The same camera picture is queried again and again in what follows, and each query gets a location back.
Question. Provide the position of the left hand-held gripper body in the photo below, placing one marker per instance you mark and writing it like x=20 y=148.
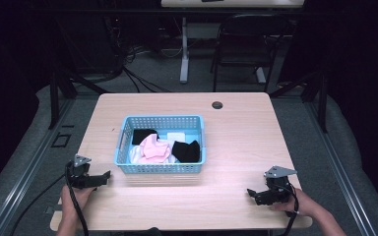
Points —
x=78 y=173

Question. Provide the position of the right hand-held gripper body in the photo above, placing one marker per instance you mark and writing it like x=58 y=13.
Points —
x=277 y=188

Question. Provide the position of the person's left hand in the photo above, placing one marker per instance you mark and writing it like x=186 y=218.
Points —
x=75 y=200

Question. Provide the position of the person's right hand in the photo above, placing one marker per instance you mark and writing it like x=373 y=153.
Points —
x=300 y=203

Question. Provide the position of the black sock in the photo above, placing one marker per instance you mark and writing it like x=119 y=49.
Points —
x=187 y=152
x=142 y=135

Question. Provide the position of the blue plastic basket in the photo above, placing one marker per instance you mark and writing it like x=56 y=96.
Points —
x=160 y=168

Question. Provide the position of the pink sock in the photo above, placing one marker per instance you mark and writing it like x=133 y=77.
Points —
x=156 y=149

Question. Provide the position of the black metal stand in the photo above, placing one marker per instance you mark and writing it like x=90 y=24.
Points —
x=321 y=98
x=54 y=98

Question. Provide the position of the white folded sock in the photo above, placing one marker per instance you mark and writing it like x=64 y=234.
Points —
x=176 y=137

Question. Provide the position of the black folding chair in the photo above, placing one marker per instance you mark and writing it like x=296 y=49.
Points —
x=249 y=39

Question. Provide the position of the white background desk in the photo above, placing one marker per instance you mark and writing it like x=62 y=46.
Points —
x=233 y=3

